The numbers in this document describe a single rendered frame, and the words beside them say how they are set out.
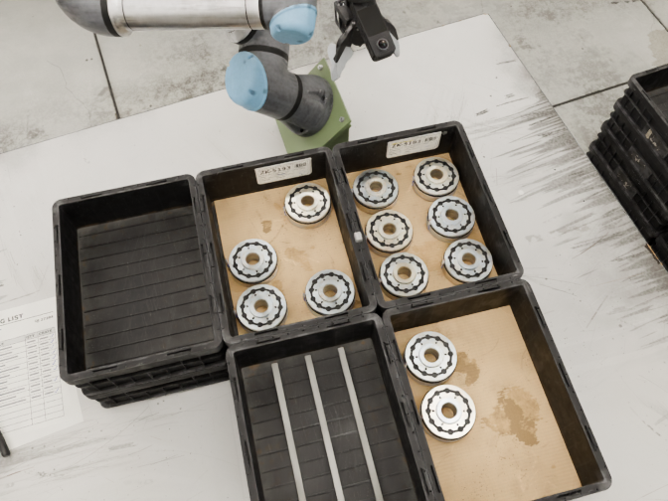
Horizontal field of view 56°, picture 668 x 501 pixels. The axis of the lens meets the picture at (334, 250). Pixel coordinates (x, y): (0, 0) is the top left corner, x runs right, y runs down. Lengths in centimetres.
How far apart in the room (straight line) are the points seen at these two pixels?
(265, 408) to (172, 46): 205
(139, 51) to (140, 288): 177
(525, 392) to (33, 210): 124
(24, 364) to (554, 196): 131
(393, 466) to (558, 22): 237
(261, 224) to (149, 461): 55
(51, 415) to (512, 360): 97
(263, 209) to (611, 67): 200
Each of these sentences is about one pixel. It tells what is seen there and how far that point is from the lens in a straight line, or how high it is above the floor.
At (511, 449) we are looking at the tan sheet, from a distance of 127.
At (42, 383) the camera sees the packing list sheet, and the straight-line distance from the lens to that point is 153.
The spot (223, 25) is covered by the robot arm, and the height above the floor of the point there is 127.
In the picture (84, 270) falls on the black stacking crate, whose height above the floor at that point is 83.
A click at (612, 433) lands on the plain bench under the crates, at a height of 70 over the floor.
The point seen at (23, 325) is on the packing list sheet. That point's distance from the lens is 159.
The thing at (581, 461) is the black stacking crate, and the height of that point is 87.
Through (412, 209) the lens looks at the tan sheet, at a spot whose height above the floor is 83.
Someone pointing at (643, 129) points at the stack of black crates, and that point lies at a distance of 217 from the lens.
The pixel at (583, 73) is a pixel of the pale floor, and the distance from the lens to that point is 298.
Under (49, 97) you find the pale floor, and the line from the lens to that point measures 295.
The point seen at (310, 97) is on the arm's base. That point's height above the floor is 90.
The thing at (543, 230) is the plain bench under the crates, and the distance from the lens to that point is 161.
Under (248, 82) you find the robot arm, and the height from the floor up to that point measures 100.
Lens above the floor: 204
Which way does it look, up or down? 63 degrees down
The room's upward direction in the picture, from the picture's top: straight up
